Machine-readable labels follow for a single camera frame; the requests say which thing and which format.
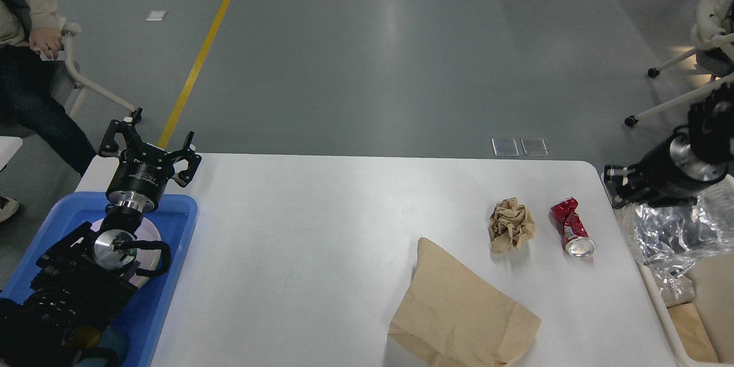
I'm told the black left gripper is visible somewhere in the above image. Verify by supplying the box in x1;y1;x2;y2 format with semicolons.
99;107;202;213

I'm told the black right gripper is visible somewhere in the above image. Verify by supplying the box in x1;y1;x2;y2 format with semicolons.
603;132;726;209

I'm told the crushed red soda can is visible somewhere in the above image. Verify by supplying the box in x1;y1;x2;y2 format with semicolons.
550;197;596;257

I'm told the aluminium foil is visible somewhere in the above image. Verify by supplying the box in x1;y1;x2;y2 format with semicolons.
614;176;733;308

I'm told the dark teal mug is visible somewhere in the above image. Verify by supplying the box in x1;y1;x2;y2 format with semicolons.
69;327;129;366

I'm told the brown paper bag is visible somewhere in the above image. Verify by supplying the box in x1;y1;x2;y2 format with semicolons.
388;238;542;366

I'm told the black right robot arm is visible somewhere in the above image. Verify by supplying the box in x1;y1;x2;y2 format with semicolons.
602;83;733;209

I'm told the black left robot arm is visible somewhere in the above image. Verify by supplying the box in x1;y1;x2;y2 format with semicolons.
2;108;202;366

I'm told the person's hand on armrest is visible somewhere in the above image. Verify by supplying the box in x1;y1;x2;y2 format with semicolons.
29;28;63;60

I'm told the clear floor plate right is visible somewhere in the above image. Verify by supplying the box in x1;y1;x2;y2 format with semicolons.
521;138;549;157

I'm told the clear floor plate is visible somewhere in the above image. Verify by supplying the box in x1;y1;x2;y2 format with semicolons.
491;138;520;157
521;138;549;157

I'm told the white office chair left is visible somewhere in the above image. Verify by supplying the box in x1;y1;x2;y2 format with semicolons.
42;19;142;123

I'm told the white office chair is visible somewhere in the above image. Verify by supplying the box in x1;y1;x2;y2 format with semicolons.
624;0;733;128
42;19;142;123

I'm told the crumpled brown paper ball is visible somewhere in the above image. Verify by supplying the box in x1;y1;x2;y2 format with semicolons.
489;197;536;254

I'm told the clear floor plate left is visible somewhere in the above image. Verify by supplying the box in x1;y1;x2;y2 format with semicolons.
491;138;520;157

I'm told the white plastic bin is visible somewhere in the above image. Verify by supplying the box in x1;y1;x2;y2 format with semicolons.
601;168;734;363

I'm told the white table corner left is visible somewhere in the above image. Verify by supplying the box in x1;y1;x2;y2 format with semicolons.
0;135;23;170

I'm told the shoe on floor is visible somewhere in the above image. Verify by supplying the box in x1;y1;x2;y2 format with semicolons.
0;196;20;222

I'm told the white paper scrap on floor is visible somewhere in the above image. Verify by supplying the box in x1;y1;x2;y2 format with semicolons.
145;10;167;22

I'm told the blue plastic tray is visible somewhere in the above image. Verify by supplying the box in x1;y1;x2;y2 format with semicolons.
2;192;198;366

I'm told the white office chair right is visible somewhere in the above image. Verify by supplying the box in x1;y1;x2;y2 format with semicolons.
624;0;733;128

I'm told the brown paper in bin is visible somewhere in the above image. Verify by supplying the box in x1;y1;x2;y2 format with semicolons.
667;303;719;364

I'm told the seated person left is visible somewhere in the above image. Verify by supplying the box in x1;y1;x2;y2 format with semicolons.
0;0;98;175

